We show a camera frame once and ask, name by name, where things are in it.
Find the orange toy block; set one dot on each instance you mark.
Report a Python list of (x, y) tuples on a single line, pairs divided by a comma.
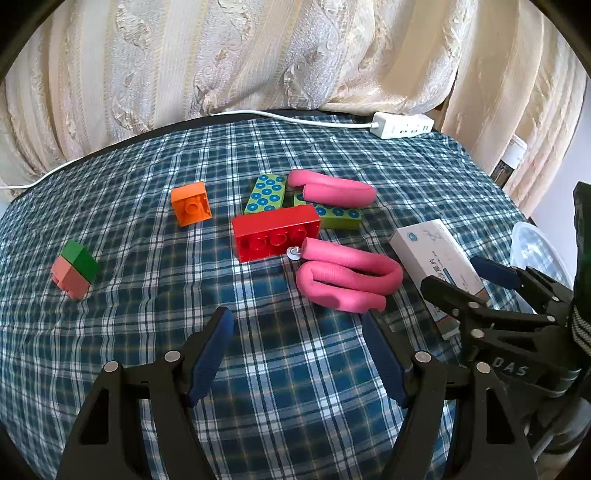
[(191, 203)]

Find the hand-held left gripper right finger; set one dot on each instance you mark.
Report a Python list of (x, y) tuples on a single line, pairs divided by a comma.
[(383, 355)]

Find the small white object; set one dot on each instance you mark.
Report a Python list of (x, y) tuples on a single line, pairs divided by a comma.
[(515, 150)]

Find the red toy block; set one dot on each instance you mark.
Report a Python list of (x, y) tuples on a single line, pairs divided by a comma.
[(272, 235)]

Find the white power strip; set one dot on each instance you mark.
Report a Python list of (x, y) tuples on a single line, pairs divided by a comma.
[(401, 124)]

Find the white cardboard box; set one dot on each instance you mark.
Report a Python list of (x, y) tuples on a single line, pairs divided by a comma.
[(443, 249)]

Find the green blue-dotted toy block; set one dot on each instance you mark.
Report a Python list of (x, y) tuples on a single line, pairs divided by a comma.
[(265, 196), (339, 217)]

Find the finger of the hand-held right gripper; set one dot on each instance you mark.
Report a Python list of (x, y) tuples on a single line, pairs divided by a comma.
[(496, 273), (461, 307)]

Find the blue plaid tablecloth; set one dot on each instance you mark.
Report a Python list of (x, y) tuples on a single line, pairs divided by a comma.
[(138, 184)]

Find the small pink toy block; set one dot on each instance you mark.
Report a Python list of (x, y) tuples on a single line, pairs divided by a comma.
[(69, 277)]

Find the small green toy block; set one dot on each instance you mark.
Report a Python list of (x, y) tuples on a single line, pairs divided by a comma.
[(81, 258)]

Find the cream patterned curtain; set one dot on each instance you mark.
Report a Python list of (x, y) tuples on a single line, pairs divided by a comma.
[(231, 55)]

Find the clear plastic container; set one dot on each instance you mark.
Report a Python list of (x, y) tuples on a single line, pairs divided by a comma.
[(535, 244)]

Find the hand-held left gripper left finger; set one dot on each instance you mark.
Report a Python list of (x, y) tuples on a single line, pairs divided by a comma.
[(212, 355)]

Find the pink foam tube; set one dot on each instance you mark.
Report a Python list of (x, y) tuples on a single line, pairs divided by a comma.
[(341, 191), (341, 256)]

